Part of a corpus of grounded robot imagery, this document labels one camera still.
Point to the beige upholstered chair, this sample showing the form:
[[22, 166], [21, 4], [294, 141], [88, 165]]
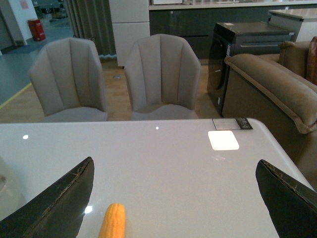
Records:
[[162, 73], [69, 81]]

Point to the brown sofa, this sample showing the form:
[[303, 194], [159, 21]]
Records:
[[279, 90]]

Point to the yellow corn cob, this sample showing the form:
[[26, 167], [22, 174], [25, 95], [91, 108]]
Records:
[[114, 222]]

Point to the white electric cooking pot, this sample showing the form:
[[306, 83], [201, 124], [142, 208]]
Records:
[[10, 191]]

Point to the black washing machine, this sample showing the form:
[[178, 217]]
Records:
[[229, 39]]

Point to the dark grey kitchen counter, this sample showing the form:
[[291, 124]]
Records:
[[195, 21]]

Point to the right beige upholstered chair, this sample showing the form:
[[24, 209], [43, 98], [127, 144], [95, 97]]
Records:
[[162, 73]]

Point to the table corner label sticker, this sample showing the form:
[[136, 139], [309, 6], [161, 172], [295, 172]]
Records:
[[232, 124]]

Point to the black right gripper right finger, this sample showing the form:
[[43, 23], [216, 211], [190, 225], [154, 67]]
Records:
[[292, 206]]

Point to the left beige upholstered chair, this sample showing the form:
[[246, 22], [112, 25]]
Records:
[[69, 81]]

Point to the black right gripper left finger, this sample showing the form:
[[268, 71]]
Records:
[[58, 211]]

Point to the red bin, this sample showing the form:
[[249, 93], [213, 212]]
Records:
[[36, 29]]

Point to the white refrigerator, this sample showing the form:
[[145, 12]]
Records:
[[130, 22]]

